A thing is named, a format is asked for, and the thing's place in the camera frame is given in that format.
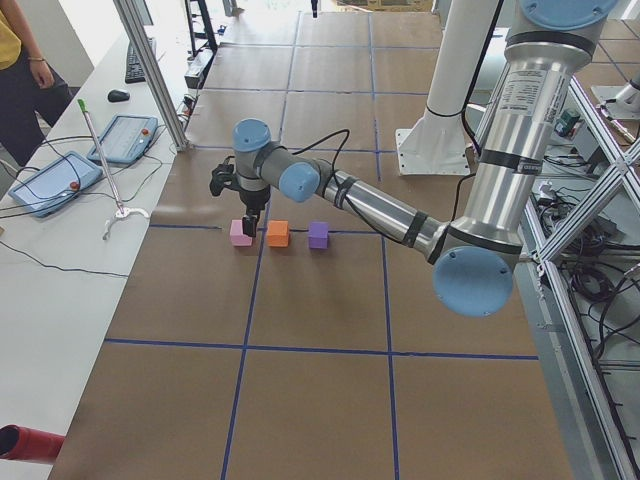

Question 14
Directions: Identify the teach pendant near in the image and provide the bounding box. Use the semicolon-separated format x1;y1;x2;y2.
9;151;103;217

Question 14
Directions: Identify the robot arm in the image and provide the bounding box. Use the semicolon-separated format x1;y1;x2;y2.
210;1;614;317

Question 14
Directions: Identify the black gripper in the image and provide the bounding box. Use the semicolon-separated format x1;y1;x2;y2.
239;186;271;237

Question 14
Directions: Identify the teach pendant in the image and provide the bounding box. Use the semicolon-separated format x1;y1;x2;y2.
99;114;158;165
9;151;103;217

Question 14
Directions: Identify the black camera cable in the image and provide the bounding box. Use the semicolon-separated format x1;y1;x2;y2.
289;128;351;174

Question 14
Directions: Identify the aluminium frame post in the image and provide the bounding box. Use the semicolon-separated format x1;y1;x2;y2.
113;0;189;152

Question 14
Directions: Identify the orange foam cube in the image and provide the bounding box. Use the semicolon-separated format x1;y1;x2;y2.
267;220;290;248

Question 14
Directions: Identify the brown paper table cover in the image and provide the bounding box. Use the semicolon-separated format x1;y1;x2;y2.
51;12;573;479

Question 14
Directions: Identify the teach pendant far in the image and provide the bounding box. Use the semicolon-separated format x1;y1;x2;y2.
99;114;158;165

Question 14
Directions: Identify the grabber stick with claw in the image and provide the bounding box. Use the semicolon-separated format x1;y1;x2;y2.
76;98;151;241

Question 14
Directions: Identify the black computer keyboard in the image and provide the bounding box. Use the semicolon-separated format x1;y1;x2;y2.
124;42;146;84

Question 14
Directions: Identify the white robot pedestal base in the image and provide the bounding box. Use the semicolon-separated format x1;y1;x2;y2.
396;0;502;176

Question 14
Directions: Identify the red cylinder object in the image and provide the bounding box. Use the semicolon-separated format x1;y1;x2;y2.
1;425;65;465

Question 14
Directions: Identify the pink foam cube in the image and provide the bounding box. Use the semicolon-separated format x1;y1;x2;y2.
229;219;253;247

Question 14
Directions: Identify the purple foam cube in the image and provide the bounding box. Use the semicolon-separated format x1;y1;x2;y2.
307;221;329;250

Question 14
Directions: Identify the black computer mouse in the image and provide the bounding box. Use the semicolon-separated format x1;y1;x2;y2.
107;89;130;103

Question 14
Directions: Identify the standing person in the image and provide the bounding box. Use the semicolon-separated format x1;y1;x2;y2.
1;1;72;167

